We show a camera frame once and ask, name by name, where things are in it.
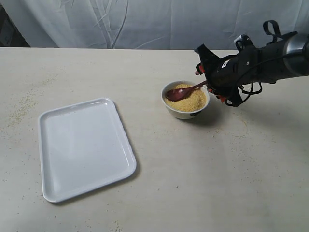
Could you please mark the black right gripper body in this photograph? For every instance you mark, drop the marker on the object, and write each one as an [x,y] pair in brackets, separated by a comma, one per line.
[243,68]

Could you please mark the right gripper orange black finger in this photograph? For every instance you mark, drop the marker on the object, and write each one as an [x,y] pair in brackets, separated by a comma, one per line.
[208,60]

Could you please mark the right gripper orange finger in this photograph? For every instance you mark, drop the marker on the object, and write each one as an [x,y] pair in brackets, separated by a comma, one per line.
[228,95]

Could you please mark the dark red spoon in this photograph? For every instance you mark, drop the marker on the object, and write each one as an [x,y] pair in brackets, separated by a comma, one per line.
[178,94]

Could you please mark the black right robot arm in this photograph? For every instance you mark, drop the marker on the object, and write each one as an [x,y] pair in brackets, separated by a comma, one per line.
[287,56]

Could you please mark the white bowl of grain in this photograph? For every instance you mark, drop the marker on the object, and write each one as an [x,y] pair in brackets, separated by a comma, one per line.
[190,106]

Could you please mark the white backdrop cloth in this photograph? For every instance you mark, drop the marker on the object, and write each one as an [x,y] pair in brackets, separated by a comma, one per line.
[152,24]

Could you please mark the white plastic tray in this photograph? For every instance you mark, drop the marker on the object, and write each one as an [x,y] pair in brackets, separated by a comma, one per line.
[82,147]

